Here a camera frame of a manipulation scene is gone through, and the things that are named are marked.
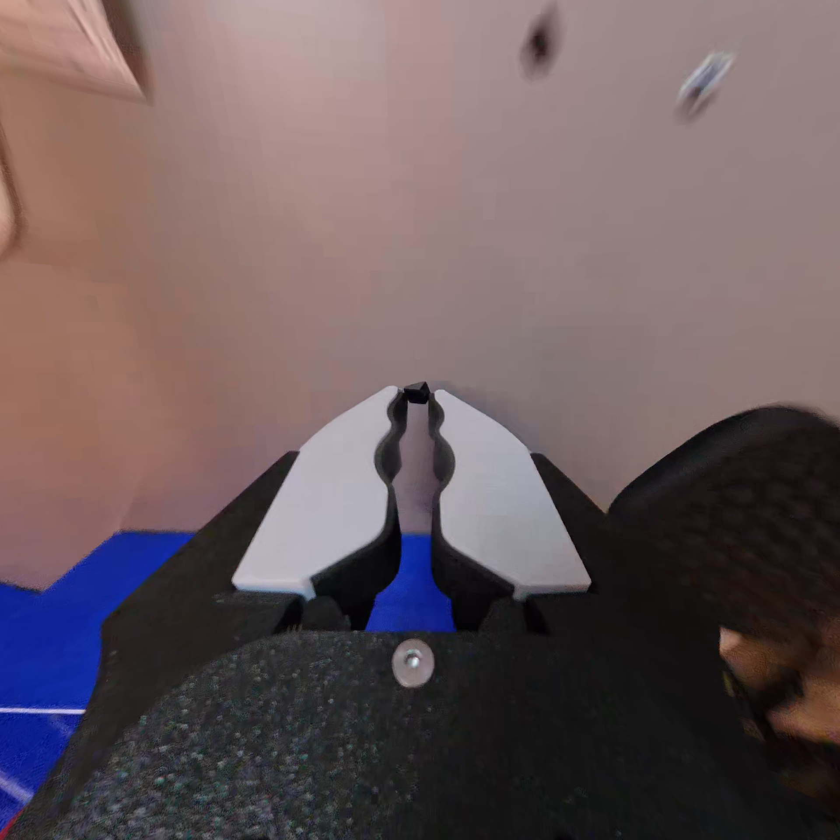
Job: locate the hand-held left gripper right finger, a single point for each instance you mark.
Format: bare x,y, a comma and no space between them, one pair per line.
512,505

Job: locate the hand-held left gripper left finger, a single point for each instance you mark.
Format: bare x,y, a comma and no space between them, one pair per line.
322,505

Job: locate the long black lego plate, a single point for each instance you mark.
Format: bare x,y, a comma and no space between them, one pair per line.
418,393

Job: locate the small grey lego piece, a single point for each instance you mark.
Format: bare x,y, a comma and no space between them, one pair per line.
705,83

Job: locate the person's right hand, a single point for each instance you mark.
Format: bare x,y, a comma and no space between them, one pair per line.
775,670

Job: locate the black mesh pad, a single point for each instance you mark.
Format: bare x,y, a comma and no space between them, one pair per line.
748,525

